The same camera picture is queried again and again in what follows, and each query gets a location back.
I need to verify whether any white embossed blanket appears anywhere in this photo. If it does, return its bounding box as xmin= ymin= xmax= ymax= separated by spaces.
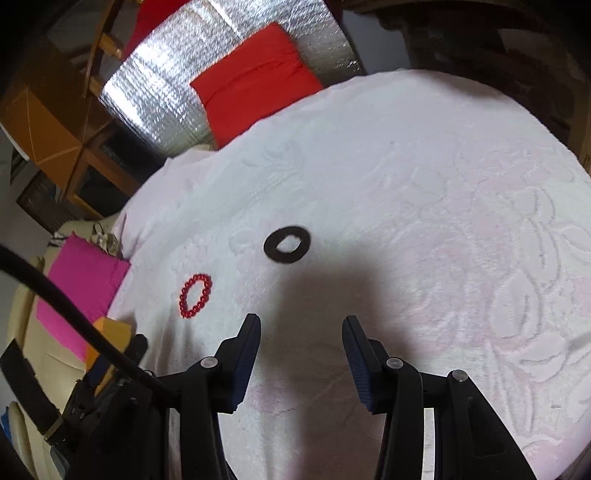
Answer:
xmin=108 ymin=69 xmax=591 ymax=480

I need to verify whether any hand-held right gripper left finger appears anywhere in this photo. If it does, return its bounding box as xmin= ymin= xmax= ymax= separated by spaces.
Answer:
xmin=150 ymin=314 xmax=262 ymax=480

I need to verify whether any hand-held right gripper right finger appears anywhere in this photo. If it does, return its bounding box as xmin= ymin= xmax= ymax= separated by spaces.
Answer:
xmin=342 ymin=315 xmax=539 ymax=480

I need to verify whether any wooden table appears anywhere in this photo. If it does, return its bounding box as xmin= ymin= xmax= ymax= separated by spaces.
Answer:
xmin=60 ymin=0 xmax=155 ymax=220

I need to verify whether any black strap with buckle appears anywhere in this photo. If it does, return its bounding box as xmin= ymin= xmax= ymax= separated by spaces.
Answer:
xmin=0 ymin=342 xmax=66 ymax=448

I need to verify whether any beige patterned cloth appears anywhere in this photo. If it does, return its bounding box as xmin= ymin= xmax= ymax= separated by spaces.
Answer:
xmin=90 ymin=224 xmax=123 ymax=257

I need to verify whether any black fabric hair tie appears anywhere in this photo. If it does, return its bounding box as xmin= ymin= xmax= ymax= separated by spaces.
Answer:
xmin=263 ymin=225 xmax=312 ymax=265

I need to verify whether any large orange cardboard box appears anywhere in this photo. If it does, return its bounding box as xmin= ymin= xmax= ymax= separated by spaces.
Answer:
xmin=0 ymin=80 xmax=90 ymax=197

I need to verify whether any small orange box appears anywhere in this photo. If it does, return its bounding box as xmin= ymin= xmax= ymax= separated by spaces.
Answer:
xmin=85 ymin=316 xmax=136 ymax=398

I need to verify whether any silver foil mat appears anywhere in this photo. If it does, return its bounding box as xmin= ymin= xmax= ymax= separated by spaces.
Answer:
xmin=99 ymin=0 xmax=365 ymax=158

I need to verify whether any black cable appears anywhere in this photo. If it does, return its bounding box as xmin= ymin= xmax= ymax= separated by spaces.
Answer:
xmin=0 ymin=244 xmax=178 ymax=404

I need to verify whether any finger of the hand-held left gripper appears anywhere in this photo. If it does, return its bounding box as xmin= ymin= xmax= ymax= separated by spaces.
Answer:
xmin=88 ymin=333 xmax=149 ymax=398

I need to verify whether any red cushion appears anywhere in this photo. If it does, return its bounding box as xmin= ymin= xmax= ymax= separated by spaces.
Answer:
xmin=189 ymin=22 xmax=324 ymax=149

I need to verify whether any red bead bracelet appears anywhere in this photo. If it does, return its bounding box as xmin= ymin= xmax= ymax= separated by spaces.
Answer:
xmin=179 ymin=273 xmax=213 ymax=319

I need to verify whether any dark woven basket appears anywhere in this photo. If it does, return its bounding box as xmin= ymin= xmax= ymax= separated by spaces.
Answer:
xmin=16 ymin=174 xmax=72 ymax=234

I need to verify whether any pink cloth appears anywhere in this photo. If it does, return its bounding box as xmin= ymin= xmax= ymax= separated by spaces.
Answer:
xmin=36 ymin=233 xmax=132 ymax=363

